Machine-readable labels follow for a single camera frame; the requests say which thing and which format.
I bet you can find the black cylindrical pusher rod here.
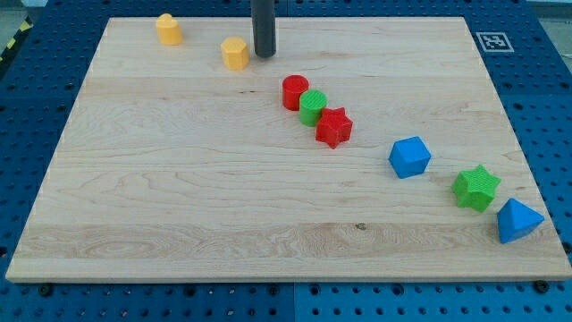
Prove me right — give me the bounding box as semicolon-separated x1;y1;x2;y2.
250;0;276;58

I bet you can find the yellow hexagon block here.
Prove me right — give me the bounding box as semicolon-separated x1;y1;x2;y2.
221;37;249;71

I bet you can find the red cylinder block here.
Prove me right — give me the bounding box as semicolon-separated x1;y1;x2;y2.
282;74;309;111

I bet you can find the yellow heart block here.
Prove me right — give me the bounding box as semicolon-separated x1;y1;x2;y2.
156;13;183;46

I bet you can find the green cylinder block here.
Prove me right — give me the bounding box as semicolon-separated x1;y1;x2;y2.
299;89;327;127

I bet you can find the red star block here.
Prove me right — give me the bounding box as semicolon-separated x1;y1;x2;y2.
315;107;353;149

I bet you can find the wooden board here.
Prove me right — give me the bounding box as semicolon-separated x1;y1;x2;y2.
5;17;571;284

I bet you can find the blue cube block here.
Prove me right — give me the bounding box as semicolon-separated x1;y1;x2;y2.
389;136;432;179

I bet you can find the white fiducial marker tag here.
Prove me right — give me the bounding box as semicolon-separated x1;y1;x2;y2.
475;31;514;53

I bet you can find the green star block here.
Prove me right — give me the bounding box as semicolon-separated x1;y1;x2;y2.
451;165;501;213

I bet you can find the blue triangle block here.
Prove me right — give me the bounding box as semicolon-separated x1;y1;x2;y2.
497;199;545;243

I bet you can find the black bolt left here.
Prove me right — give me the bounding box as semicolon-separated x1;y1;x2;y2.
38;284;53;297

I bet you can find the black bolt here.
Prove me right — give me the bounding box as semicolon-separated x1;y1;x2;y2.
38;284;53;297
533;280;551;294

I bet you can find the black bolt right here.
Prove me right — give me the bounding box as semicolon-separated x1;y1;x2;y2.
533;280;551;294

